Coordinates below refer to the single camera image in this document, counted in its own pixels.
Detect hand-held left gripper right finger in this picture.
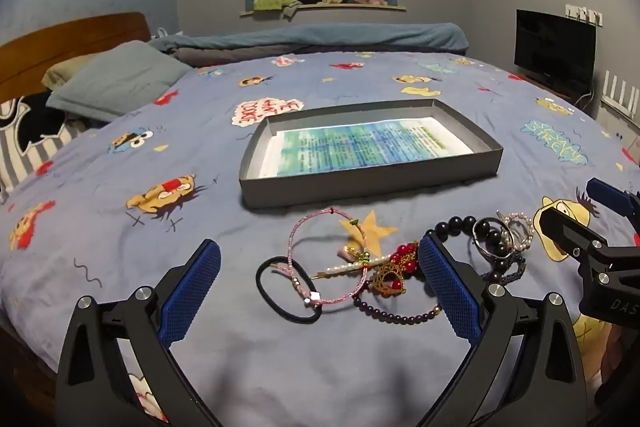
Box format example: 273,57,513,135
415,237,591,427

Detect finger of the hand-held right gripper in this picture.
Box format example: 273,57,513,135
586,178,640,228
539,204,640,278

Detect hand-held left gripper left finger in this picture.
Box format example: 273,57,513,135
55,238,226,427

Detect pearl circle hair clip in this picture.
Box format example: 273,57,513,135
496,209,535,253

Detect dark purple bead bracelet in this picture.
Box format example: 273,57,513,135
352,287,443,325

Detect silver bangle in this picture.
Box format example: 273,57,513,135
472,217,516,259

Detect red bead gold tassel ornament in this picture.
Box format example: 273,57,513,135
367,243,423,298

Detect black bead bracelet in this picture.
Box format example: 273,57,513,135
434,216,506,280

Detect pink cord bracelet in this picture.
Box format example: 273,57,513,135
271,207,371,308

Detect grey cardboard box tray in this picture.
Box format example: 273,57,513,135
239,99,504,210

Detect white slatted rack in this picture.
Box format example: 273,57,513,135
602,69,640,118

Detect pearl hairpin stick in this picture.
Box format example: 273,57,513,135
312,252,388,279

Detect wooden television stand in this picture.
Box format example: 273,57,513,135
515,67,598,108

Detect black television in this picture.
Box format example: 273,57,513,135
515,9,597,92

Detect printed paper sheet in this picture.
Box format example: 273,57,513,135
260,116,473,180

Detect cartoon printed blue bed sheet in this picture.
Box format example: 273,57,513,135
0,49,640,427

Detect striped printed pillow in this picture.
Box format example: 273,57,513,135
0,92,91,205

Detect grey blue pillow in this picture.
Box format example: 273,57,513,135
45,41,193,124

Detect grey blanket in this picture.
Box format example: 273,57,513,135
172,47,311,68

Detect olive pillow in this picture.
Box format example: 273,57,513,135
41,53,101,90

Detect blue blanket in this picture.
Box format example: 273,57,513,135
150,23,468,58

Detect wooden headboard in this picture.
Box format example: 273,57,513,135
0,12,151,105

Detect window sill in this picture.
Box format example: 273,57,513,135
239,3,407,18

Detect blue braided bracelet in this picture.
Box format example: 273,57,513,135
480,252,528,283

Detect black hair tie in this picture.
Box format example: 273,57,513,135
256,255,323,324

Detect white wall hooks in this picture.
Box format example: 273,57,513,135
565,3,604,26

